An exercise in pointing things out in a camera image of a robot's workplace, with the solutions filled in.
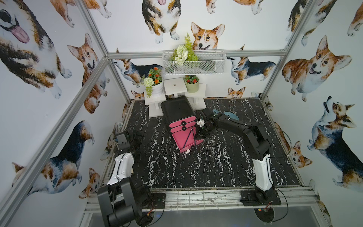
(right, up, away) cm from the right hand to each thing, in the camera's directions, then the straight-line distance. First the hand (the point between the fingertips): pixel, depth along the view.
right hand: (192, 138), depth 91 cm
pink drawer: (-6, +6, +1) cm, 9 cm away
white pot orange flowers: (-25, +35, 0) cm, 43 cm away
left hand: (-31, +4, -3) cm, 31 cm away
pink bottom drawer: (-4, -2, +4) cm, 6 cm away
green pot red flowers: (0, +37, +7) cm, 37 cm away
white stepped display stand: (-12, +35, +9) cm, 38 cm away
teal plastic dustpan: (+32, +14, +21) cm, 41 cm away
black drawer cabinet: (-8, +15, -1) cm, 17 cm away
